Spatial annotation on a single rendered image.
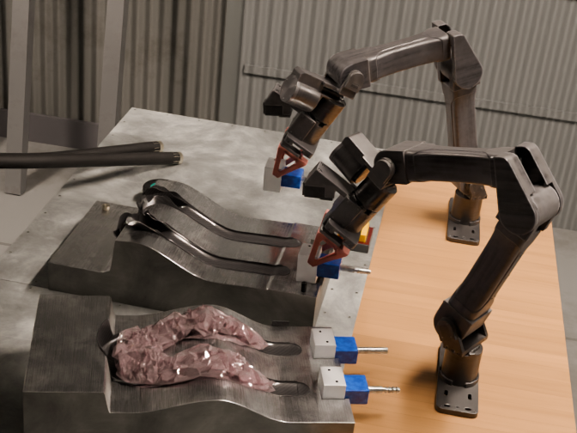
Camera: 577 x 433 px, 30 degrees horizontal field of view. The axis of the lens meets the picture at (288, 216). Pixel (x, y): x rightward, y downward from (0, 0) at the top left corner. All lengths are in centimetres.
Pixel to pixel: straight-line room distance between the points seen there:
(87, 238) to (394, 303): 60
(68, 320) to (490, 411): 72
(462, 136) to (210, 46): 202
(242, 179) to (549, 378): 89
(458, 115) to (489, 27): 173
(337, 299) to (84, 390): 64
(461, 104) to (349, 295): 47
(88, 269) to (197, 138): 76
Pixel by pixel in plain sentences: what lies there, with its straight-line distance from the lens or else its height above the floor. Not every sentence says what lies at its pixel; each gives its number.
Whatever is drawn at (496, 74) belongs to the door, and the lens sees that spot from 403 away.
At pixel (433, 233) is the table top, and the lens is 237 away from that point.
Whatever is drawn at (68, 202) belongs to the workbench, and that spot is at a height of 80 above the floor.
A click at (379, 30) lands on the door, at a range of 400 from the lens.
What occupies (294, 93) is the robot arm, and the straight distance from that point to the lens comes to 206.
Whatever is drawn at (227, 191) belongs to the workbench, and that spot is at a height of 80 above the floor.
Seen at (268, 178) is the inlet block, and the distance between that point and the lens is 219.
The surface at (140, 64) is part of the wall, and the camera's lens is 427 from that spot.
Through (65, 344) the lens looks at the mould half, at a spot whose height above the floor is 91.
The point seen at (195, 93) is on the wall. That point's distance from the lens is 425.
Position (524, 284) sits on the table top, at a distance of 225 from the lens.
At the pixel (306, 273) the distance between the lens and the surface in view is 194.
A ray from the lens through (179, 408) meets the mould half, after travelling 164.
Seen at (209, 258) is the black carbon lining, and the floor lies 88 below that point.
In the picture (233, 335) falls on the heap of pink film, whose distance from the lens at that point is 178.
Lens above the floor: 191
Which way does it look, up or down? 28 degrees down
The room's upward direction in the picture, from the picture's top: 6 degrees clockwise
